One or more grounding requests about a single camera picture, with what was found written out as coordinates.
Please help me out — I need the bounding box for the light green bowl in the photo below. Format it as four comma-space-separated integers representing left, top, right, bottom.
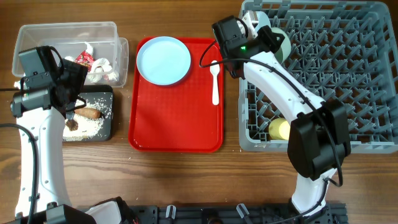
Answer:
271, 27, 292, 63

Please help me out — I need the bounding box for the red snack wrapper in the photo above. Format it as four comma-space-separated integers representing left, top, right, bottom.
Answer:
74, 51, 95, 70

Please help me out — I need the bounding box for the white tissue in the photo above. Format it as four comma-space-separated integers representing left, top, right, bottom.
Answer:
86, 58, 119, 83

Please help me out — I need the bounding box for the brown food scrap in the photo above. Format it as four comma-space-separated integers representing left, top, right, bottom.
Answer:
65, 119, 78, 131

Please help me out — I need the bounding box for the white plastic spoon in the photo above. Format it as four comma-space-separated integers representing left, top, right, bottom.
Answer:
210, 64, 220, 105

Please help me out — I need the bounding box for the yellow plastic cup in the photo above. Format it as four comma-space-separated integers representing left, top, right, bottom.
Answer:
269, 118, 290, 140

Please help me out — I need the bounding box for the large light blue plate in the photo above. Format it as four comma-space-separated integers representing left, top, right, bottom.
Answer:
136, 36, 192, 86

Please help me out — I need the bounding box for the red plastic tray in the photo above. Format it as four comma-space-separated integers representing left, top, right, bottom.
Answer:
128, 37, 224, 153

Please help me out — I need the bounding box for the light blue bowl with crumbs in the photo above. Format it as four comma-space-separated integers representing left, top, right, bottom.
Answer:
255, 11, 271, 32

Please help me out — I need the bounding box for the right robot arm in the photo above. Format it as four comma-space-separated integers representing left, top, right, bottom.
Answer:
211, 16, 351, 220

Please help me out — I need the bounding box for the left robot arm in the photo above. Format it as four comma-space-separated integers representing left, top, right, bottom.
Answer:
11, 46, 137, 223

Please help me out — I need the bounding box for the grey dishwasher rack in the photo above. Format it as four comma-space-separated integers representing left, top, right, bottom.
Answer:
240, 1, 397, 154

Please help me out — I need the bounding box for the black plastic tray bin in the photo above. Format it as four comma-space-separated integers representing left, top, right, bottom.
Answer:
63, 85, 114, 142

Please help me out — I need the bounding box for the crumpled white paper scrap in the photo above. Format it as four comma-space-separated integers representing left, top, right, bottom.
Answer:
65, 42, 93, 61

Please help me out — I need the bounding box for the clear plastic bin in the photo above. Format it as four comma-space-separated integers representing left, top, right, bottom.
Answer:
12, 21, 129, 88

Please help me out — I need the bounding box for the pile of white rice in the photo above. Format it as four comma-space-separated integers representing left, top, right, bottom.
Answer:
63, 96, 113, 142

